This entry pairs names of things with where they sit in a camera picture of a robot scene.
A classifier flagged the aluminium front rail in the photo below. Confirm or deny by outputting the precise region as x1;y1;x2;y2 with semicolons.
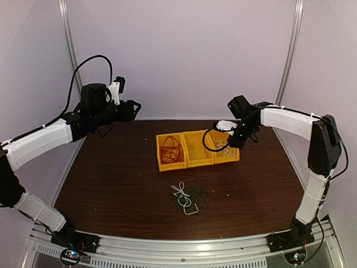
22;223;346;268

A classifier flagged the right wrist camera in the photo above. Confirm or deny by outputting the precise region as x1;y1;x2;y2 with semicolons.
214;120;237;132

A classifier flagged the left circuit board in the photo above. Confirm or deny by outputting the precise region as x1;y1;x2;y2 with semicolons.
60;248;83;266

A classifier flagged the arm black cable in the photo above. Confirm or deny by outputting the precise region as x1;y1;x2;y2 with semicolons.
201;111;260;153
5;55;114;146

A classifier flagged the wire bundle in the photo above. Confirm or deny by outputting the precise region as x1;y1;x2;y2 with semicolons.
171;181;209;216

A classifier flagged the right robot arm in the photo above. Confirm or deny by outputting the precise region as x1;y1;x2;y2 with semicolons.
228;95;342;247

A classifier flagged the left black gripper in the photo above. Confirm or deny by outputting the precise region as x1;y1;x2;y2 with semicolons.
91;99;141;127

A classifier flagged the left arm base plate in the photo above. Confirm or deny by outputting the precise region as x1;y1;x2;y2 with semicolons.
51;232;99;253

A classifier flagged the left aluminium frame post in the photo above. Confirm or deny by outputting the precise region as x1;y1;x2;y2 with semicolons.
57;0;84;93

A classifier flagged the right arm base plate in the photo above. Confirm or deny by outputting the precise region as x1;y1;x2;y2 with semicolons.
266;231;315;253

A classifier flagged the yellow three-compartment bin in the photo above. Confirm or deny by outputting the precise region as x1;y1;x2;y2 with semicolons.
156;130;240;172

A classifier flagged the right circuit board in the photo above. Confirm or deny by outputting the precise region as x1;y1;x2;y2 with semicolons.
284;249;307;265

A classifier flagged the aluminium frame post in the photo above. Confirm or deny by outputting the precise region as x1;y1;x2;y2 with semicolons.
57;0;84;93
276;0;304;105

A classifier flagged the circuit board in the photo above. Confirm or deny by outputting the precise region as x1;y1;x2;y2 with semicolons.
60;248;83;266
284;249;307;265

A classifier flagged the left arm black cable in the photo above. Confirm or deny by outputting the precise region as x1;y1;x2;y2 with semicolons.
5;55;114;146

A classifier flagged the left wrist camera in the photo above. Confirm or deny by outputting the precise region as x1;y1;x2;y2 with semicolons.
107;76;126;105

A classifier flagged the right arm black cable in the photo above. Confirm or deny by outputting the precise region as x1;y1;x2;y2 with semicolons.
201;111;260;153

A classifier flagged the long red wire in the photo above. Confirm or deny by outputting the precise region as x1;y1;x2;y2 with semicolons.
159;135;185;164

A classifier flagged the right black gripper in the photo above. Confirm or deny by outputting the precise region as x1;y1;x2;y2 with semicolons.
228;119;257;149

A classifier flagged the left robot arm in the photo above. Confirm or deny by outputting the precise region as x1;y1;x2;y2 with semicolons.
1;80;141;248

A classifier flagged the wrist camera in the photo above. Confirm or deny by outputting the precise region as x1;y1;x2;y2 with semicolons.
214;120;237;132
107;76;126;105

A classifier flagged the right aluminium frame post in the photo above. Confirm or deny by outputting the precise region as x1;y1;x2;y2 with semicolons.
276;0;304;105

